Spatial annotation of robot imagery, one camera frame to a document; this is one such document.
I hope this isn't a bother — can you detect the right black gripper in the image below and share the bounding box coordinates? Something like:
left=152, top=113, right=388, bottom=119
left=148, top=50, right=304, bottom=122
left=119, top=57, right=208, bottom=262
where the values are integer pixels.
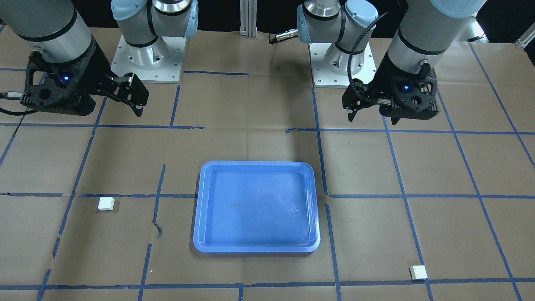
left=20, top=40, right=150, bottom=117

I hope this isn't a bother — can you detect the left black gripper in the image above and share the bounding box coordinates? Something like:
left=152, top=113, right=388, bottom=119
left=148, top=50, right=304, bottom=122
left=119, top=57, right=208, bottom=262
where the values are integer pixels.
left=342, top=55, right=440, bottom=125

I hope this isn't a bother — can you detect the white block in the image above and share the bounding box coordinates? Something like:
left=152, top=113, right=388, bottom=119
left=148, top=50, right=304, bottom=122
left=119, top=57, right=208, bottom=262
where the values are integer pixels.
left=97, top=197, right=115, bottom=211
left=409, top=265, right=428, bottom=281

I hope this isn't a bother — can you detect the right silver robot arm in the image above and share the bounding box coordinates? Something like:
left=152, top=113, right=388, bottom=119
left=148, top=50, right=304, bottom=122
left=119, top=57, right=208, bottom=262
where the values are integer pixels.
left=1, top=0, right=199, bottom=117

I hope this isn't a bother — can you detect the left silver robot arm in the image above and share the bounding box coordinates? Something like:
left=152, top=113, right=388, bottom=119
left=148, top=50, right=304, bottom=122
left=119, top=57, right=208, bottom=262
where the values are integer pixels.
left=297, top=0, right=484, bottom=125

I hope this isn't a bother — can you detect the blue plastic tray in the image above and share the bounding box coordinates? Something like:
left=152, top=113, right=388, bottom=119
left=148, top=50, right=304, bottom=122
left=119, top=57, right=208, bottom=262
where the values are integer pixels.
left=193, top=161, right=321, bottom=253

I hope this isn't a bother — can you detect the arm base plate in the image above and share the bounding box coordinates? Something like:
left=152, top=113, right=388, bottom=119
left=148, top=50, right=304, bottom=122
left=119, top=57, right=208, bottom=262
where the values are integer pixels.
left=309, top=43, right=377, bottom=88
left=111, top=36, right=188, bottom=84

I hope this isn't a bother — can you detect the aluminium frame post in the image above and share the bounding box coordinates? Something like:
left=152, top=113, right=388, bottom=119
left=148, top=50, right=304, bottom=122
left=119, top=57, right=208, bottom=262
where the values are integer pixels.
left=239, top=0, right=257, bottom=39

